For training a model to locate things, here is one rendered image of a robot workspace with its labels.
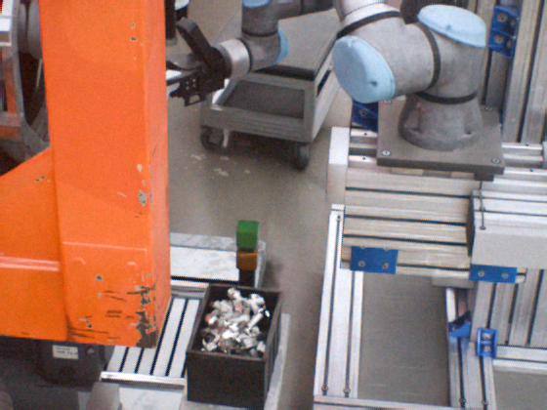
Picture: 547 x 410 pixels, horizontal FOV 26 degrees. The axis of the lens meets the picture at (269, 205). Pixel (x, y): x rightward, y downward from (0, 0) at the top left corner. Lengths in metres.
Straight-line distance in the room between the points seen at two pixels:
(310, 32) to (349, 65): 1.65
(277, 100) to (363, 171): 1.62
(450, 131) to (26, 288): 0.78
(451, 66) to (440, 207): 0.29
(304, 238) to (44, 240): 1.37
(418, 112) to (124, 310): 0.62
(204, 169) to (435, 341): 1.19
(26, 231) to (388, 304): 1.01
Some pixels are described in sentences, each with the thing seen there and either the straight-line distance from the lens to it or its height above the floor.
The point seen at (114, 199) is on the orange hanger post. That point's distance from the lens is 1.92.
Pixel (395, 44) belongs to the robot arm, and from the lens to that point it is 1.99.
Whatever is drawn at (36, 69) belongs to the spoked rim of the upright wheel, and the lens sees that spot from 2.71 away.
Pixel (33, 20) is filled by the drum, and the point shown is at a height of 0.89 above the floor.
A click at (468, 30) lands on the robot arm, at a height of 1.04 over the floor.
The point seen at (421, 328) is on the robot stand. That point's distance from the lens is 2.67.
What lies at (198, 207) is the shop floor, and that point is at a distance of 3.40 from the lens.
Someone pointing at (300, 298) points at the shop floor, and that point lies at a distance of 3.07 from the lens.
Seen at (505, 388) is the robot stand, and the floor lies 0.21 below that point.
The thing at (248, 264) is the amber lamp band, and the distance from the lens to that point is 2.19.
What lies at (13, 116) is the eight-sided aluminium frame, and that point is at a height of 0.79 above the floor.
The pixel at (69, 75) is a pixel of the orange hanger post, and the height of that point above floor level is 1.05.
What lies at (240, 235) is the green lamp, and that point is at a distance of 2.15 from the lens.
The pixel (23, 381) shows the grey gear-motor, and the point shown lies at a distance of 2.51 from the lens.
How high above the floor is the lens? 1.88
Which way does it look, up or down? 33 degrees down
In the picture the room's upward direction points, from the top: 2 degrees clockwise
